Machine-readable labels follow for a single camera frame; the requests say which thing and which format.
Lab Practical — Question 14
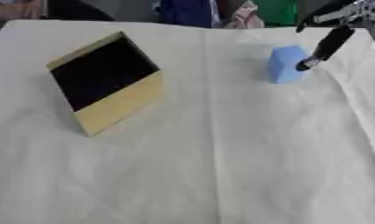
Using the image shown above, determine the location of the pink cloth item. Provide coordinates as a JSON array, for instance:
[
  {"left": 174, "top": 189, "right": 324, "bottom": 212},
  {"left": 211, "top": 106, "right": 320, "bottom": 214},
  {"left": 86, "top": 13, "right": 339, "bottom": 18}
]
[{"left": 224, "top": 0, "right": 267, "bottom": 29}]

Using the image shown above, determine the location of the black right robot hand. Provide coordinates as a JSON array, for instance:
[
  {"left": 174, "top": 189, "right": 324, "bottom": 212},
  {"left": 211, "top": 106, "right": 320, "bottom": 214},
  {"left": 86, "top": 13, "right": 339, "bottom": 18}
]
[{"left": 294, "top": 0, "right": 375, "bottom": 73}]

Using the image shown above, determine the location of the tan cardboard box black inside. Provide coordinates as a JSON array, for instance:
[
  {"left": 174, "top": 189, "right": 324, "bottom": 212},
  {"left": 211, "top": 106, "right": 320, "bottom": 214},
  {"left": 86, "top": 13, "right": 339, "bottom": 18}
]
[{"left": 45, "top": 31, "right": 168, "bottom": 138}]

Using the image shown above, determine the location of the green cloth item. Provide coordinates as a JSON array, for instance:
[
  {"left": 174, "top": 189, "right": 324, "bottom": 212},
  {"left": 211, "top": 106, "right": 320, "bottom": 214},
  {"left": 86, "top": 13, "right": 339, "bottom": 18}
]
[{"left": 251, "top": 0, "right": 301, "bottom": 27}]

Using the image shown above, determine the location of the light blue block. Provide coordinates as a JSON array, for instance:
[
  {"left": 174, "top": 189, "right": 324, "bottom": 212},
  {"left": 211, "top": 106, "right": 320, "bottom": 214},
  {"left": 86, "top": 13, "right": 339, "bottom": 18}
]
[{"left": 267, "top": 44, "right": 316, "bottom": 85}]

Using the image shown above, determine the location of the blue cloth item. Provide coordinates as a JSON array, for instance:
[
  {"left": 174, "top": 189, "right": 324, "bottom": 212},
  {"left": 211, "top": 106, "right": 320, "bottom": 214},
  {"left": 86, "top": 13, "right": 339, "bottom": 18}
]
[{"left": 151, "top": 0, "right": 224, "bottom": 29}]

